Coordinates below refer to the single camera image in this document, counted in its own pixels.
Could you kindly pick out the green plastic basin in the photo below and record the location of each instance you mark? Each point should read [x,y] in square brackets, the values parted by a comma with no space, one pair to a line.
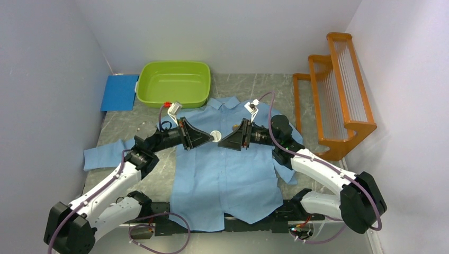
[187,82]

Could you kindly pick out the light blue button shirt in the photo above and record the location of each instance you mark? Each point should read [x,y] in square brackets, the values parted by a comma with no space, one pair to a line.
[210,181]

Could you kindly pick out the blue flat board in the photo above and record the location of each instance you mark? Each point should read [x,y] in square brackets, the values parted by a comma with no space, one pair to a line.
[119,93]

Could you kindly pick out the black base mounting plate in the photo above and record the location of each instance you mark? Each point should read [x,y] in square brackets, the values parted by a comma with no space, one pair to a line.
[280,221]

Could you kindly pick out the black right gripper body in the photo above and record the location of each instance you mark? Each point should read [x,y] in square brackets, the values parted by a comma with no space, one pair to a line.
[260,135]

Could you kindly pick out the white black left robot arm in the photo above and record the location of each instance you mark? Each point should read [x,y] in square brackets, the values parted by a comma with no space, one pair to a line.
[77,226]

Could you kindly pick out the silver round brooch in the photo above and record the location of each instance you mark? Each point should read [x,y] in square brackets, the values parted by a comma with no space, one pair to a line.
[216,136]

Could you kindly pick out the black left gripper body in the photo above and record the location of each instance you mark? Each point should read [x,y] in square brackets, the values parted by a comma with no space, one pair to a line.
[169,138]

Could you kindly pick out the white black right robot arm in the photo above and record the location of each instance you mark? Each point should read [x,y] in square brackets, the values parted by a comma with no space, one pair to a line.
[355,199]

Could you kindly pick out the orange wooden rack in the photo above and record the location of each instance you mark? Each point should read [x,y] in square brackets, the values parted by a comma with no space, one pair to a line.
[342,109]

